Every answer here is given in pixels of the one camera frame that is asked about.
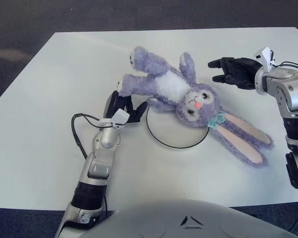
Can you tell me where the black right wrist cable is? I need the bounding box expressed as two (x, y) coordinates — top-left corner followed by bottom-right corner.
(273, 61), (298, 74)

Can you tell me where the white left wrist connector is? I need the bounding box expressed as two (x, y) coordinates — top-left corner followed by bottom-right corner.
(98, 109), (130, 128)

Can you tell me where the grey robot torso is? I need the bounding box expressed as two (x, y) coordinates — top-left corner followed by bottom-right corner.
(81, 198), (298, 238)

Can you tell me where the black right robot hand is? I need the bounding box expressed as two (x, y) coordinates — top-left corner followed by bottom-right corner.
(207, 57), (263, 91)

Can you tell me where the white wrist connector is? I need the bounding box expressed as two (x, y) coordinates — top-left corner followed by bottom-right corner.
(253, 46), (275, 72)
(98, 109), (130, 128)

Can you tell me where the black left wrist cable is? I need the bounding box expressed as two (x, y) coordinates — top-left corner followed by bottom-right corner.
(71, 113), (103, 159)

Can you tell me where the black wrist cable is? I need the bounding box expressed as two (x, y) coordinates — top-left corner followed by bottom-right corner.
(71, 113), (103, 159)
(273, 61), (298, 74)

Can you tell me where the purple plush bunny doll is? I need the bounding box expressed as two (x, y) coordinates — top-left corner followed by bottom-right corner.
(115, 46), (275, 170)

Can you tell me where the white plate with black rim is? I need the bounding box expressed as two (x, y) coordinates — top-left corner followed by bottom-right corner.
(146, 96), (211, 150)

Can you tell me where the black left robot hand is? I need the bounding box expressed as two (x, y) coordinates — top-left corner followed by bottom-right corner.
(103, 90), (148, 124)

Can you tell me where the white right wrist connector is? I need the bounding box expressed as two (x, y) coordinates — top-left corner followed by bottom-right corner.
(253, 46), (275, 72)

